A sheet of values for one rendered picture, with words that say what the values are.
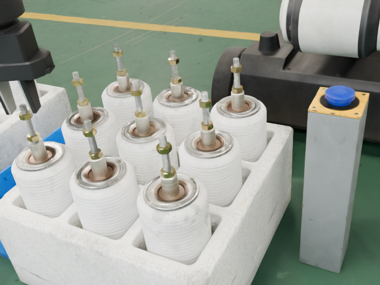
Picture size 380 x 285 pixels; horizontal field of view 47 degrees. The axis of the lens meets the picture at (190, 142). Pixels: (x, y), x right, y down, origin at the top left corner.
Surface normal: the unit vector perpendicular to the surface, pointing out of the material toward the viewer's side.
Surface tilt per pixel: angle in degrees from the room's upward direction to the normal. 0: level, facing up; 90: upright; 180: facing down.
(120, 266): 90
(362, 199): 0
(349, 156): 90
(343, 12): 69
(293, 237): 0
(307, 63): 0
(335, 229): 90
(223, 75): 49
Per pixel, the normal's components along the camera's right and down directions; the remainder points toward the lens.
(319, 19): -0.48, 0.33
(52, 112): 0.88, 0.19
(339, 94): -0.10, -0.82
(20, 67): -0.06, 0.57
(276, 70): -0.40, -0.20
